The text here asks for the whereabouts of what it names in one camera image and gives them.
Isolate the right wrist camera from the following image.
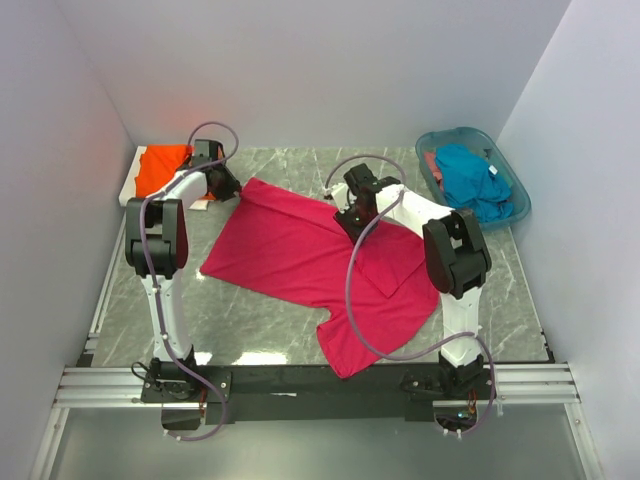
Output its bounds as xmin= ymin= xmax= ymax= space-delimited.
xmin=323 ymin=182 xmax=352 ymax=211

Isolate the aluminium frame rail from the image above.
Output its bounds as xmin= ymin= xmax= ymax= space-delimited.
xmin=29 ymin=222 xmax=141 ymax=479

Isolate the salmon t shirt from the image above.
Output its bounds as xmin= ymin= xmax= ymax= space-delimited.
xmin=424 ymin=151 xmax=444 ymax=192

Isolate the teal plastic basket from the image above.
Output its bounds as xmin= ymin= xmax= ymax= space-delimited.
xmin=415 ymin=127 xmax=531 ymax=231

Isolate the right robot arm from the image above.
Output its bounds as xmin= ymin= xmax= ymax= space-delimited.
xmin=324 ymin=163 xmax=492 ymax=399

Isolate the blue t shirt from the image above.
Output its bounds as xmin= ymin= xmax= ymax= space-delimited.
xmin=436 ymin=144 xmax=514 ymax=223

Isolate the orange folded t shirt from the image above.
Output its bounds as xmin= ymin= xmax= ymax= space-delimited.
xmin=135 ymin=144 xmax=193 ymax=197

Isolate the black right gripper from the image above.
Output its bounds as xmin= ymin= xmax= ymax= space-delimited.
xmin=333 ymin=200 xmax=379 ymax=248

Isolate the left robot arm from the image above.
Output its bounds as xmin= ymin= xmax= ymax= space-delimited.
xmin=124 ymin=139 xmax=241 ymax=403

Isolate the pink t shirt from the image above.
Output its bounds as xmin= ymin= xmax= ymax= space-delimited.
xmin=200 ymin=178 xmax=439 ymax=379

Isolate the white foam pad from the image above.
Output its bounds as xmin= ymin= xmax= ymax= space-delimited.
xmin=118 ymin=146 xmax=210 ymax=211

